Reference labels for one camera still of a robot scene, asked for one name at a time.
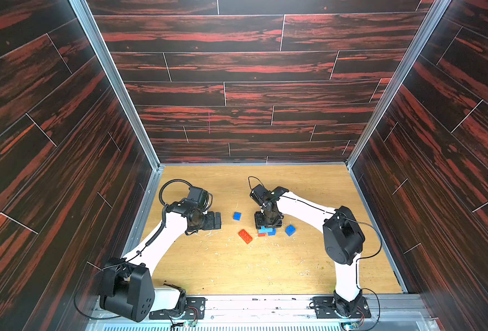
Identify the light blue long lego brick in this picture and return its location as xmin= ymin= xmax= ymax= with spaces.
xmin=258 ymin=227 xmax=273 ymax=233

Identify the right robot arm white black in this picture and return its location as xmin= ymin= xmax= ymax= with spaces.
xmin=250 ymin=184 xmax=365 ymax=305

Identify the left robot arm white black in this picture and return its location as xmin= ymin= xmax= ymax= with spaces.
xmin=98 ymin=201 xmax=221 ymax=322

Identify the red long lego brick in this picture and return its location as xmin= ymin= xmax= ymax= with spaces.
xmin=238 ymin=229 xmax=253 ymax=244

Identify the small blue lego brick far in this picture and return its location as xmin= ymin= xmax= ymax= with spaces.
xmin=233 ymin=212 xmax=242 ymax=221

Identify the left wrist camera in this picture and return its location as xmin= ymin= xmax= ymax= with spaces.
xmin=187 ymin=186 xmax=209 ymax=209

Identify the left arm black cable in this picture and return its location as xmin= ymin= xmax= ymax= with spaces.
xmin=144 ymin=178 xmax=194 ymax=253

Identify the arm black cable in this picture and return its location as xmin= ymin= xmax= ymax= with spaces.
xmin=247 ymin=176 xmax=267 ymax=193
xmin=144 ymin=178 xmax=194 ymax=253

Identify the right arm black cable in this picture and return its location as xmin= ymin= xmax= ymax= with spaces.
xmin=247 ymin=176 xmax=267 ymax=193

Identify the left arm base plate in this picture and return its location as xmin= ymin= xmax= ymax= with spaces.
xmin=149 ymin=296 xmax=207 ymax=321

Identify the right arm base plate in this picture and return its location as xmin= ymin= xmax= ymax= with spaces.
xmin=310 ymin=295 xmax=372 ymax=319

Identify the aluminium front rail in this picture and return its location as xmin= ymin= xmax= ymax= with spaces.
xmin=86 ymin=294 xmax=441 ymax=330

